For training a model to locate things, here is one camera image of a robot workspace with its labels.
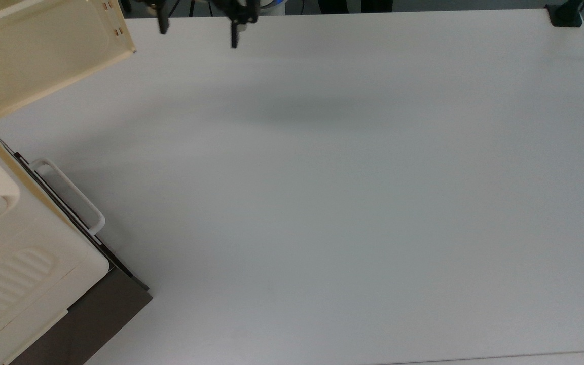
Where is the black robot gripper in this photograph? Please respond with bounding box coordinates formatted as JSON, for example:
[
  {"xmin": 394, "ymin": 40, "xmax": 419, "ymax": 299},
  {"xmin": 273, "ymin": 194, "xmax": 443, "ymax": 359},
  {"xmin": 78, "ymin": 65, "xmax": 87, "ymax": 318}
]
[{"xmin": 135, "ymin": 0, "xmax": 261, "ymax": 49}]

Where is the white drawer handle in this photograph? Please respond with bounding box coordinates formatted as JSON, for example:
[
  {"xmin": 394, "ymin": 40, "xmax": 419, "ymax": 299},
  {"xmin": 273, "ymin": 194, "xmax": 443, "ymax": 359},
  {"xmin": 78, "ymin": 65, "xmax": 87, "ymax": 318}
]
[{"xmin": 29, "ymin": 158, "xmax": 106, "ymax": 237}]

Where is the cream plastic cabinet door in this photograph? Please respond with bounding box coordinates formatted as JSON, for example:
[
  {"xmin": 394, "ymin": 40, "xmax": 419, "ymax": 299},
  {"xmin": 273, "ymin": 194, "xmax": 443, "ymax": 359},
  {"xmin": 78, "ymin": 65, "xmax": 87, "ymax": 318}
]
[{"xmin": 0, "ymin": 0, "xmax": 137, "ymax": 128}]

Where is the cream plastic cabinet body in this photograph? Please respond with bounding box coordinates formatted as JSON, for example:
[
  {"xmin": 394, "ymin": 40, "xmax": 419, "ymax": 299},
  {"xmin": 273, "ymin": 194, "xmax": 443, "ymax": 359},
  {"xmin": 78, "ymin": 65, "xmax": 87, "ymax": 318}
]
[{"xmin": 0, "ymin": 124, "xmax": 110, "ymax": 365}]

